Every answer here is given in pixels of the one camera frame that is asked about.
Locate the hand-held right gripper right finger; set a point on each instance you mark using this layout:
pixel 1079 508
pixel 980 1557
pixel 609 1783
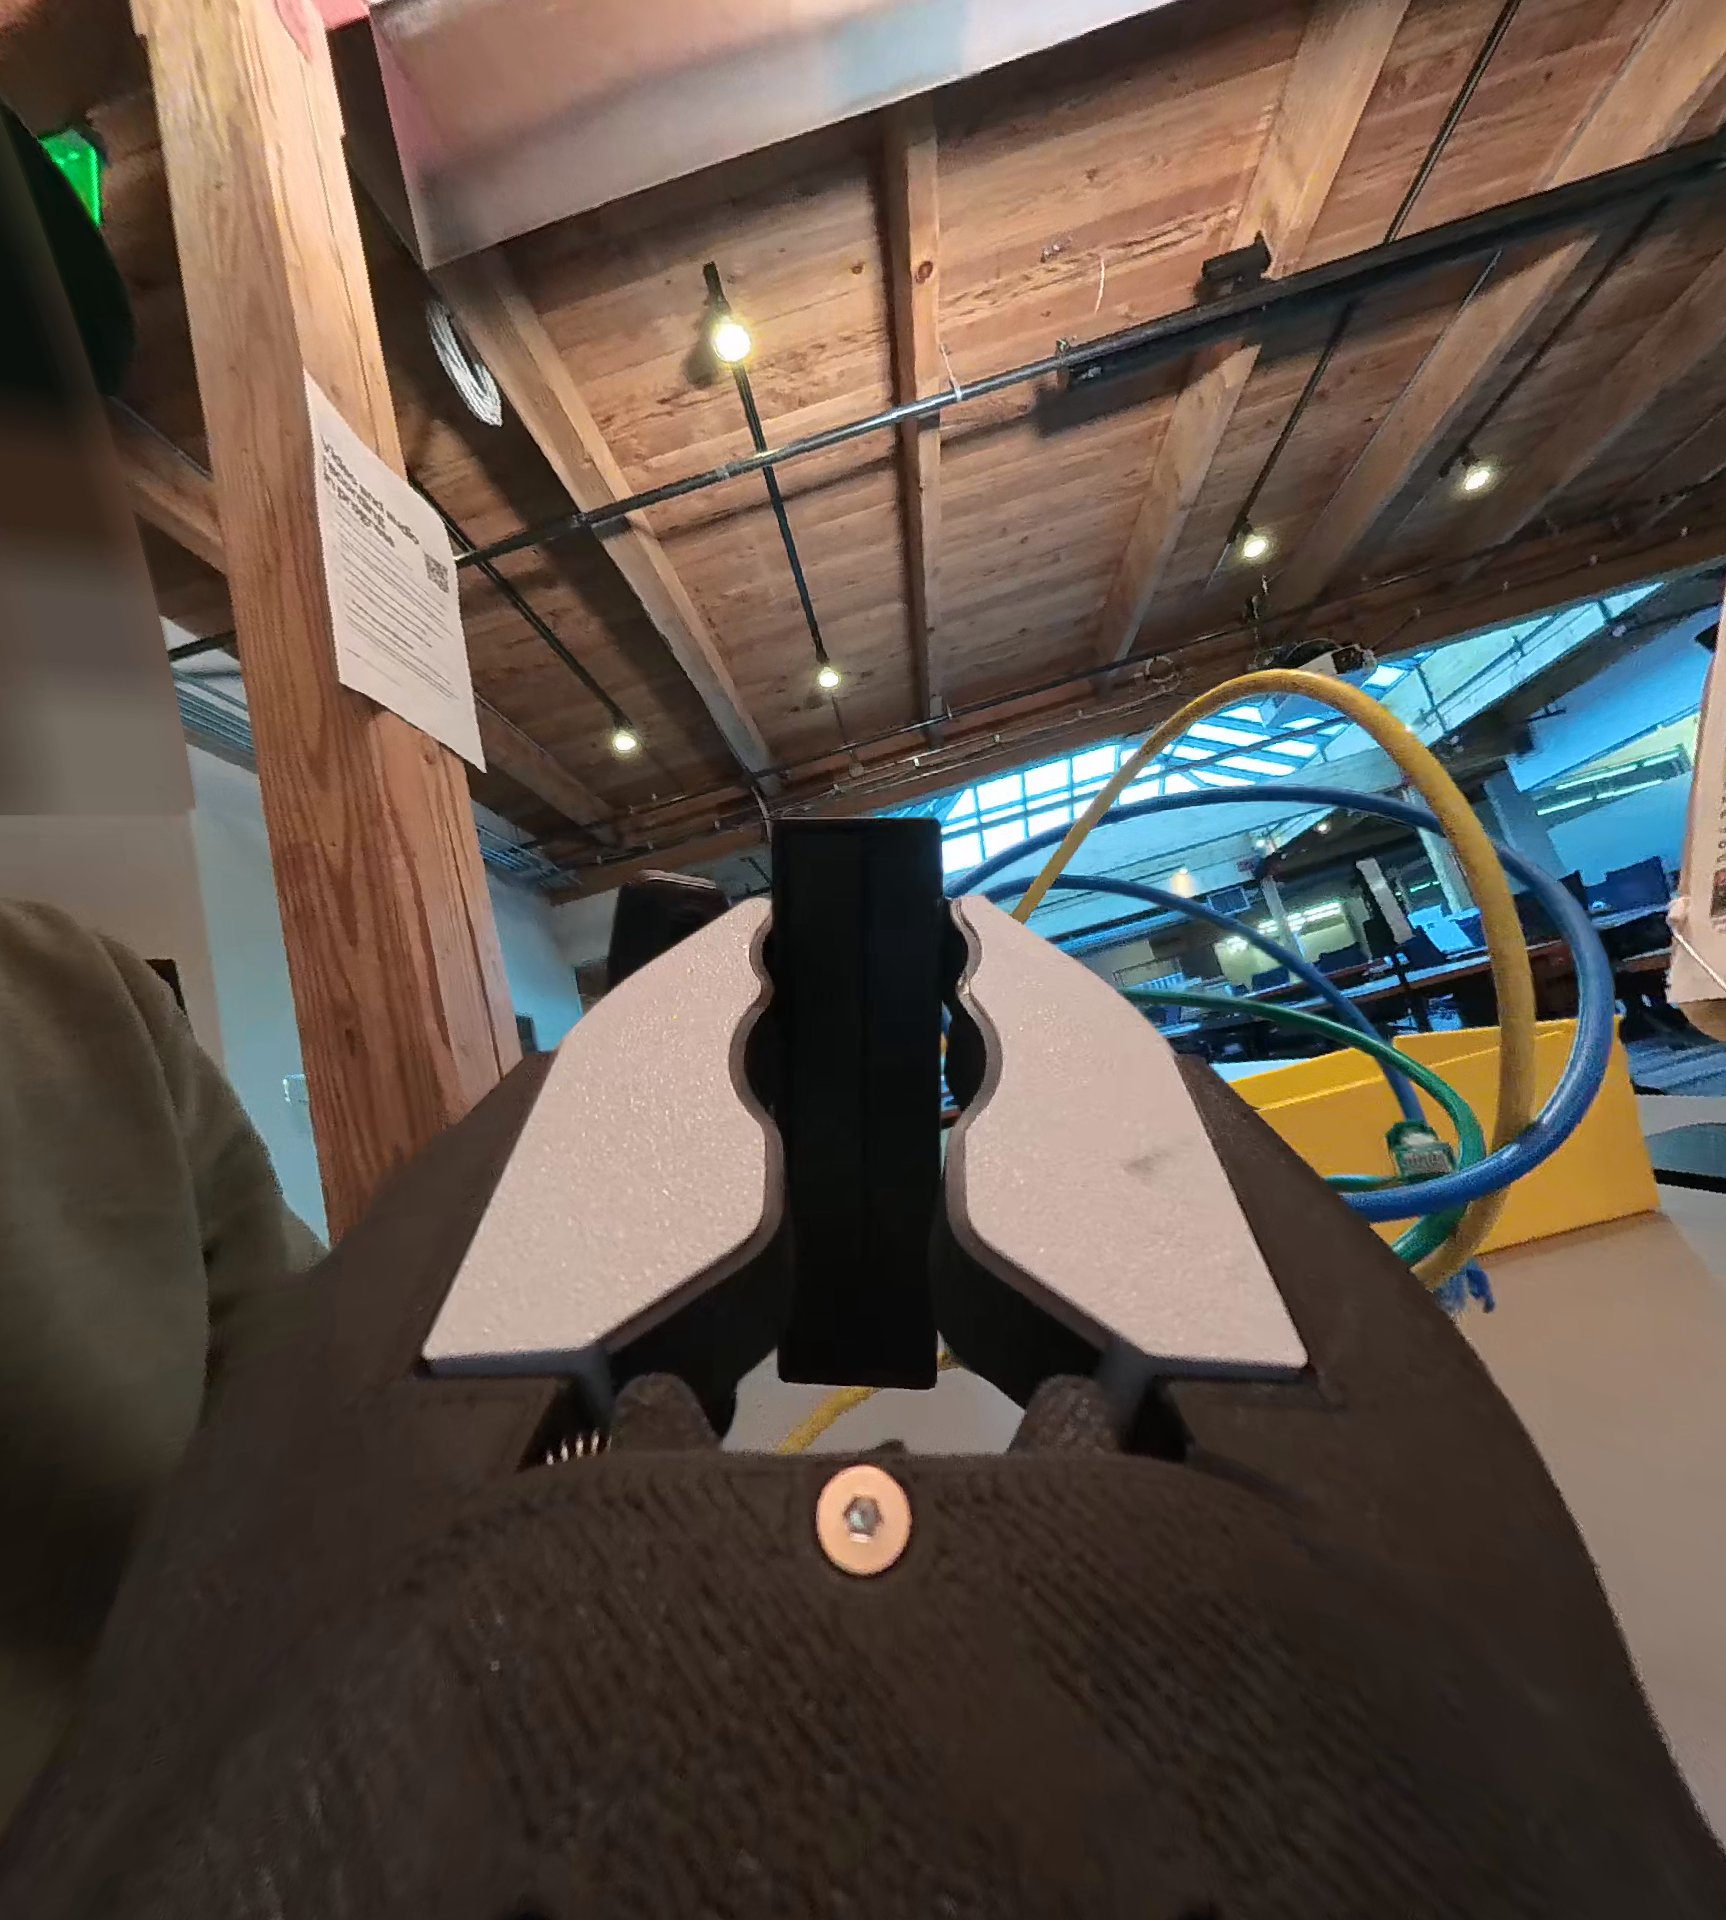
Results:
pixel 1102 1185

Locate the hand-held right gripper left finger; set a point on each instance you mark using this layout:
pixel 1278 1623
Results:
pixel 622 1155

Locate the black rectangular plastic block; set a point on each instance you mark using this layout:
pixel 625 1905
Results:
pixel 856 1094

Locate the yellow plastic bin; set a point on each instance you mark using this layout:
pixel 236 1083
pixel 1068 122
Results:
pixel 1329 1103

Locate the white ceiling projector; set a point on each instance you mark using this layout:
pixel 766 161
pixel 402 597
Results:
pixel 1320 657

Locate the person's olive green sweater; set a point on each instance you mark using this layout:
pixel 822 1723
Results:
pixel 39 1200

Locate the white paper notice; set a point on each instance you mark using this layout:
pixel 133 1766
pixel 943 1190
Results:
pixel 383 585

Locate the green exit sign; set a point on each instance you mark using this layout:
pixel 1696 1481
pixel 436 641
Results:
pixel 71 152

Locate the wooden support post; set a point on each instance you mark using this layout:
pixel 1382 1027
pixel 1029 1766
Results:
pixel 352 900

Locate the black ceiling rail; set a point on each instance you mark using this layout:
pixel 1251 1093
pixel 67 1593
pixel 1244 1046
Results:
pixel 1403 267

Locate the silver air duct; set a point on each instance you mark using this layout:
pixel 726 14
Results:
pixel 578 121

